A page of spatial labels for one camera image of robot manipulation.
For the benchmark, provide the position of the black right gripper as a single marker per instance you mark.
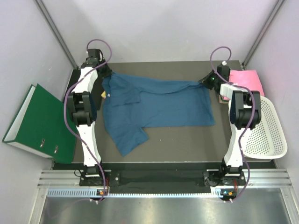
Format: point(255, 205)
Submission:
point(205, 80)

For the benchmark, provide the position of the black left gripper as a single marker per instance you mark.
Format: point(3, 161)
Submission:
point(107, 73)

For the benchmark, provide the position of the blue t shirt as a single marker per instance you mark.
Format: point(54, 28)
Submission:
point(133, 103)

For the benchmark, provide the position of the white perforated plastic basket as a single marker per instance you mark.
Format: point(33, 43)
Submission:
point(266, 141)

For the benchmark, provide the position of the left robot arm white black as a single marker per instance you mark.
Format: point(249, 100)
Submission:
point(79, 103)

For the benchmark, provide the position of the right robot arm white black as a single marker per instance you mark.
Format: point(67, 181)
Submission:
point(244, 113)

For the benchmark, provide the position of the pink folded t shirt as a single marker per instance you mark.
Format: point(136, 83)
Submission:
point(245, 78)

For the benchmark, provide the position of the left aluminium corner post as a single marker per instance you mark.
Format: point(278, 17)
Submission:
point(51, 24)

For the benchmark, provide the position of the aluminium corner post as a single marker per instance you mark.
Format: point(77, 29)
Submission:
point(51, 24)
point(263, 31)

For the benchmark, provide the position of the green ring binder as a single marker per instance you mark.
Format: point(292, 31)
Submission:
point(40, 127)

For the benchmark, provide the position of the right aluminium corner post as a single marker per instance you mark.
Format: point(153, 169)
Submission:
point(263, 31)

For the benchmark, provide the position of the grey slotted cable duct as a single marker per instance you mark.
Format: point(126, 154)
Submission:
point(95, 193)

